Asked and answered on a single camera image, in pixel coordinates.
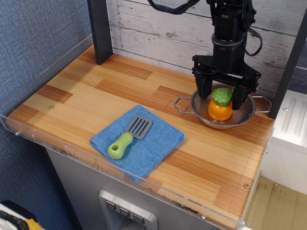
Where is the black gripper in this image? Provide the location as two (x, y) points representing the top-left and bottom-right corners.
(192, 39), (261, 110)

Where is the orange toy carrot green top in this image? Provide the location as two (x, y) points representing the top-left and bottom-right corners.
(208, 88), (233, 121)

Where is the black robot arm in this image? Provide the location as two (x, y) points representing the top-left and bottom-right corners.
(192, 0), (262, 110)

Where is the yellow black object bottom left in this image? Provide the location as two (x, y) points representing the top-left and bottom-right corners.
(0, 210), (43, 230)

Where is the white appliance at right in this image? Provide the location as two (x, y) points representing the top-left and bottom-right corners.
(260, 90), (307, 194)

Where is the blue folded cloth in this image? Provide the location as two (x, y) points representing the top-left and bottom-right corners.
(90, 105), (184, 183)

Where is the grey dispenser button panel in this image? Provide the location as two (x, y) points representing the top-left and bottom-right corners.
(99, 189), (158, 230)

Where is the clear acrylic table guard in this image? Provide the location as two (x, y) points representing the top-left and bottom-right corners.
(6, 38), (274, 230)

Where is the dark grey right post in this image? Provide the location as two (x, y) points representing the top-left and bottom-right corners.
(268, 11), (307, 119)

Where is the dark grey post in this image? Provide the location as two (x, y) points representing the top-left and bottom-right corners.
(268, 11), (307, 119)
(87, 0), (113, 65)

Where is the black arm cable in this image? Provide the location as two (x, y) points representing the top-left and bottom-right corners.
(244, 26), (263, 58)

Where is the green handled grey toy spatula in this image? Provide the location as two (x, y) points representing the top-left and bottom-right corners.
(107, 115), (153, 160)

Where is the dark grey left post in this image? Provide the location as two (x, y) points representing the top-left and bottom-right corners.
(87, 0), (113, 65)

